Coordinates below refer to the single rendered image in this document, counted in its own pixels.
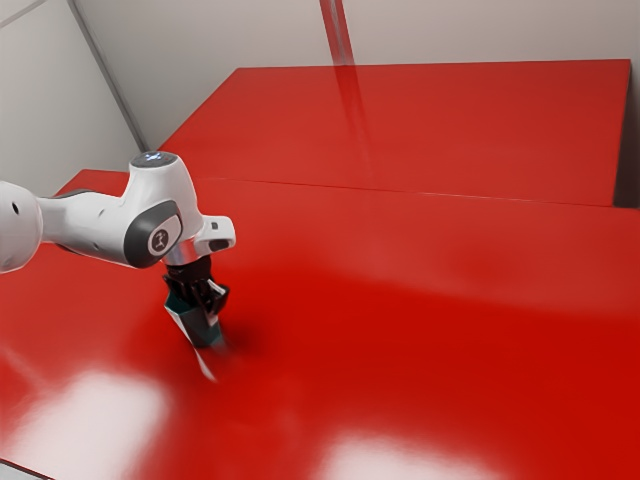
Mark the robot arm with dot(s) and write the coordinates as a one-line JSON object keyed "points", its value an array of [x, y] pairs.
{"points": [[100, 220]]}

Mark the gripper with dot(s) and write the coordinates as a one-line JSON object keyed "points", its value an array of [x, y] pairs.
{"points": [[192, 284]]}

